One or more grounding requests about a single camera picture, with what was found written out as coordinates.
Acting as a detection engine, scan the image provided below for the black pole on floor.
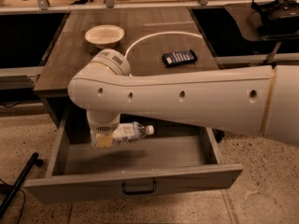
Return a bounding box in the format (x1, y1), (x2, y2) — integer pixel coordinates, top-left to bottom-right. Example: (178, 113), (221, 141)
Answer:
(0, 152), (44, 217)

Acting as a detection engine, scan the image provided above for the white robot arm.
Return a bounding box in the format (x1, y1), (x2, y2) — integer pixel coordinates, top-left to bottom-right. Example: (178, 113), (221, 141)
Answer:
(67, 49), (299, 147)

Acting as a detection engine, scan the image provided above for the open grey drawer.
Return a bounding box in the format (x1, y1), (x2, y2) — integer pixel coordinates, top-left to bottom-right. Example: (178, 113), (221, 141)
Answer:
(25, 109), (243, 203)

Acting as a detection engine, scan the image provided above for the black table leg with caster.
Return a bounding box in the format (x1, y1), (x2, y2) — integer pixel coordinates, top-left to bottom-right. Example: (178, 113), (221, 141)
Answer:
(213, 130), (224, 143)

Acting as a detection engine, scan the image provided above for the blue label plastic bottle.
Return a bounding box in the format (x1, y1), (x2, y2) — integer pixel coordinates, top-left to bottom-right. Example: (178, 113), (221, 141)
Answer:
(91, 121), (154, 148)

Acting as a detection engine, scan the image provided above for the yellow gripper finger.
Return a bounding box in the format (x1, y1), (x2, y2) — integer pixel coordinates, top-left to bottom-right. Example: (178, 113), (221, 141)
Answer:
(95, 133), (113, 147)

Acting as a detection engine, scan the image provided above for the dark blue snack packet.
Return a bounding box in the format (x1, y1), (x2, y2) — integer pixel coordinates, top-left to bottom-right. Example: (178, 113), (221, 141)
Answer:
(162, 49), (197, 67)

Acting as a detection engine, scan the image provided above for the black drawer handle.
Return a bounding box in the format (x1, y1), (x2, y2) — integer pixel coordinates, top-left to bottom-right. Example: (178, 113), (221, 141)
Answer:
(121, 180), (157, 196)

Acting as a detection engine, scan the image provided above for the black headset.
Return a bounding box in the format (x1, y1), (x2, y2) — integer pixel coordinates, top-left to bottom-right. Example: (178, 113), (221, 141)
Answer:
(251, 0), (299, 34)

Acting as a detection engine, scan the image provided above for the black cable on floor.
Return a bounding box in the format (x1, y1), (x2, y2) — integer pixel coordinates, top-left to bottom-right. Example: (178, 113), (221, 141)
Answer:
(0, 177), (27, 224)

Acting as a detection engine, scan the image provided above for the white bowl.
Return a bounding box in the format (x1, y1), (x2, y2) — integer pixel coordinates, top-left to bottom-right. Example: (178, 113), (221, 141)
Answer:
(85, 25), (124, 49)

